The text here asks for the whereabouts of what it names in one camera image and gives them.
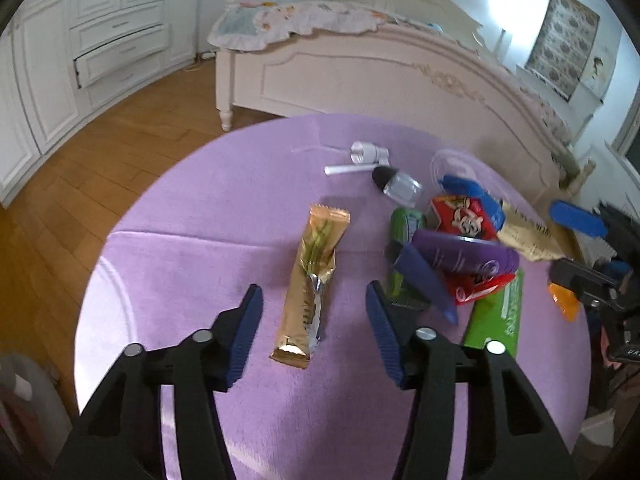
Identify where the purple tube bottle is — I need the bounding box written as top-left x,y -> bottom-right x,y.
410,229 -> 520,278

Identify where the gold snack bar wrapper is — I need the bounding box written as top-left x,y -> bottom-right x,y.
270,204 -> 350,370

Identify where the orange wrapper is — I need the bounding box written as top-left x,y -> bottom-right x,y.
548,283 -> 582,322

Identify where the beige gold snack bag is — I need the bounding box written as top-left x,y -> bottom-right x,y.
497,202 -> 565,262

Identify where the red snack packet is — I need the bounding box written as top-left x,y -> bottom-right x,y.
427,195 -> 520,304

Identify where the dark glass window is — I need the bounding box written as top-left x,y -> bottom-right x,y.
613,110 -> 640,172

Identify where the bright green wipes pack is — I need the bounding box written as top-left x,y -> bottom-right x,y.
462,270 -> 525,358

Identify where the clear bottle black cap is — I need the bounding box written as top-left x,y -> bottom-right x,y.
372,166 -> 423,208

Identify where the blue snack packet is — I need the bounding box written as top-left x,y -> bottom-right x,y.
439,174 -> 506,231

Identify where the clear plastic lid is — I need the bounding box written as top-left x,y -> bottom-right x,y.
430,148 -> 477,184

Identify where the purple round tablecloth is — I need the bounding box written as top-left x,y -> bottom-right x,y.
55,115 -> 590,479

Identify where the patterned window blind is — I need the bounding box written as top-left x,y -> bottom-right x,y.
525,0 -> 600,101

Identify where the floral bed quilt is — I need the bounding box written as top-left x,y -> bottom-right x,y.
206,0 -> 482,53

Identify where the white wardrobe with drawers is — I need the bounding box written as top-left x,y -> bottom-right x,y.
1,0 -> 198,206

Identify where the cream white bed frame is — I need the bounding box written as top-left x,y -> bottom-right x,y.
215,0 -> 597,204

